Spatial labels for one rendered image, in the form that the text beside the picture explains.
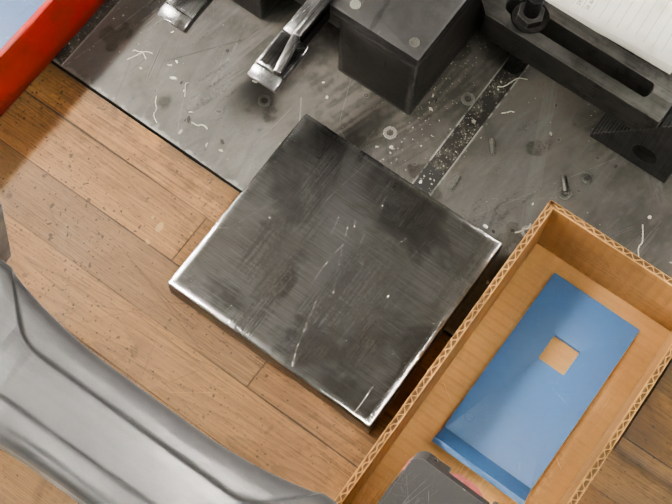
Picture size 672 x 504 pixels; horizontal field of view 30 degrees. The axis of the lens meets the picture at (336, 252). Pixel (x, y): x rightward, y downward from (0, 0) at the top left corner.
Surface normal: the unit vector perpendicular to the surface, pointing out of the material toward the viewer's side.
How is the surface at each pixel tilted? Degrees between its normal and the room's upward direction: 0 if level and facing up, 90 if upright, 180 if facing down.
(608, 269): 90
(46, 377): 13
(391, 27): 0
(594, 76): 0
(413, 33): 0
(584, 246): 90
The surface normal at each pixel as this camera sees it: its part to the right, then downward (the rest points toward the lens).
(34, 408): 0.21, -0.21
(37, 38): 0.81, 0.55
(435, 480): -0.29, 0.13
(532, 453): 0.02, -0.34
